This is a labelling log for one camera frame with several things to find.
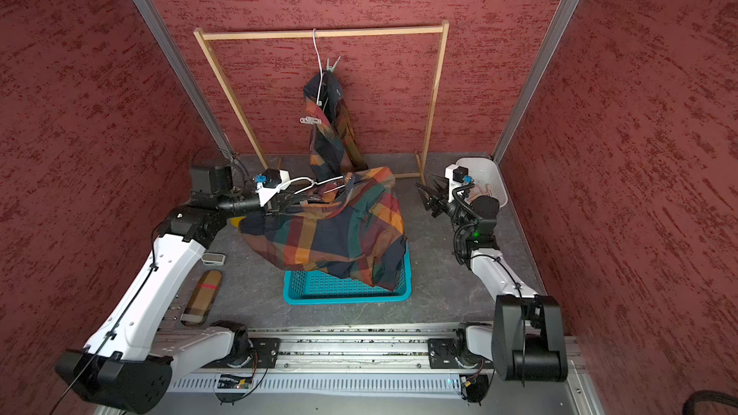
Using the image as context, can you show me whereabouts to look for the aluminium rail frame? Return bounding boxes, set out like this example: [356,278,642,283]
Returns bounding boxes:
[91,322,607,415]

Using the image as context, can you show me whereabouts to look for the white clothespin on left shirt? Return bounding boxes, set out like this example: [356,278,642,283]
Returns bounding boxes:
[300,116,322,125]

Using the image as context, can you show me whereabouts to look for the small white box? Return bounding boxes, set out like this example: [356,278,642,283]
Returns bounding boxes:
[201,253,226,267]

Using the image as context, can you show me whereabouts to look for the white plastic tray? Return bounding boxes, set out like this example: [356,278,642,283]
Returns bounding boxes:
[455,158,509,208]

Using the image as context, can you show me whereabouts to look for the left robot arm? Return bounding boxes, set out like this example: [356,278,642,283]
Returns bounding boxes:
[55,163,293,414]

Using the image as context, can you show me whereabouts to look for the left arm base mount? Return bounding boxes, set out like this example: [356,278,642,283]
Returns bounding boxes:
[212,336,283,370]

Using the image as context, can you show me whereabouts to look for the teal plastic basket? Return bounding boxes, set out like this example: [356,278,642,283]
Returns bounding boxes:
[283,245,412,305]

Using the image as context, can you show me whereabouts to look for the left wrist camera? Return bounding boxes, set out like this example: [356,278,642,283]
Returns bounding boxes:
[254,168,290,207]

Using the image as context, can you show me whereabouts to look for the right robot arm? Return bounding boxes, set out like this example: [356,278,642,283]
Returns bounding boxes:
[416,176,569,383]

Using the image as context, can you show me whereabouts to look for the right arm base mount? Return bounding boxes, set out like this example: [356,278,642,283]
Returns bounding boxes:
[428,338,492,372]

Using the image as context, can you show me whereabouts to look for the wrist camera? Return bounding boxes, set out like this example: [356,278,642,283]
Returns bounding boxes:
[444,164,474,203]
[254,168,290,207]

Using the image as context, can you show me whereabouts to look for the yellow pen cup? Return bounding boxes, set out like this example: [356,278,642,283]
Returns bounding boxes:
[229,216,244,228]

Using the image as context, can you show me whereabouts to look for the grey clothespin on left hanger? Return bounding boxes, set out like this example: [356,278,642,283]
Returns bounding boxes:
[326,56,342,73]

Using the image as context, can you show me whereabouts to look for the clothespins in tray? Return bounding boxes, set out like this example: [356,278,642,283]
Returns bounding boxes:
[467,182,507,207]

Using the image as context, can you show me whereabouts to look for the plaid shirt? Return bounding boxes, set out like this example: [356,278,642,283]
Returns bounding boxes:
[303,71,368,181]
[238,167,407,291]

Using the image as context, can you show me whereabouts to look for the wooden clothes rack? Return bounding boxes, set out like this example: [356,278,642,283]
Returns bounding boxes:
[193,19,450,182]

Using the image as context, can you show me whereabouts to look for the white wire hanger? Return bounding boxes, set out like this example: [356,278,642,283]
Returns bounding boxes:
[278,175,347,194]
[311,28,324,108]

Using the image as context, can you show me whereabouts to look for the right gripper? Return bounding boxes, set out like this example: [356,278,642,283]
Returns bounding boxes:
[417,173,475,232]

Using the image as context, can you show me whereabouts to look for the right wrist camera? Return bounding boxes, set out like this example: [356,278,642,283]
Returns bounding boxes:
[444,164,474,203]

